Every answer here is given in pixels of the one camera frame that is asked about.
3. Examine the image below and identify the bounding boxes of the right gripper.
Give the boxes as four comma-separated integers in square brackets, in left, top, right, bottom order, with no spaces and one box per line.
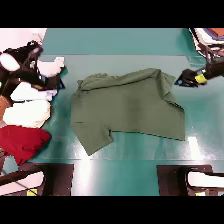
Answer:
[174,68,209,89]

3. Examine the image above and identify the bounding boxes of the green T-shirt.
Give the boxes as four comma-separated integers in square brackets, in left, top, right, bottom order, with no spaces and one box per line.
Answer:
[69,67,186,157]

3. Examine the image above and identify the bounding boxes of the heap of clothes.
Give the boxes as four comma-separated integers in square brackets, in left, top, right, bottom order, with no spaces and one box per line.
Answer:
[189,27,224,62]

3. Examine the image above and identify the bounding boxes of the cream garment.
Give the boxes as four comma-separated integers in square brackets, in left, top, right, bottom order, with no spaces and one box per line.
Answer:
[2,99,52,129]

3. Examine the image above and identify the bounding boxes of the red garment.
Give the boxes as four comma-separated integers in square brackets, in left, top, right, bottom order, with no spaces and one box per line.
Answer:
[0,125,53,166]

